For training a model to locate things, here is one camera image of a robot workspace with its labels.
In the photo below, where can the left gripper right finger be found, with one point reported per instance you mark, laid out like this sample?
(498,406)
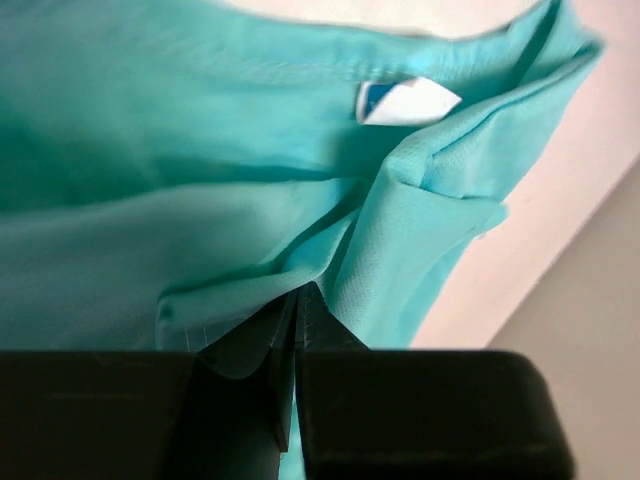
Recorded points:
(419,414)

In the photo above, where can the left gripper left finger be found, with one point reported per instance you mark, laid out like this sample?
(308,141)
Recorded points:
(221,413)

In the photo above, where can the teal t shirt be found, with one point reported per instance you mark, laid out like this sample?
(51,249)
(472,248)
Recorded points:
(169,168)

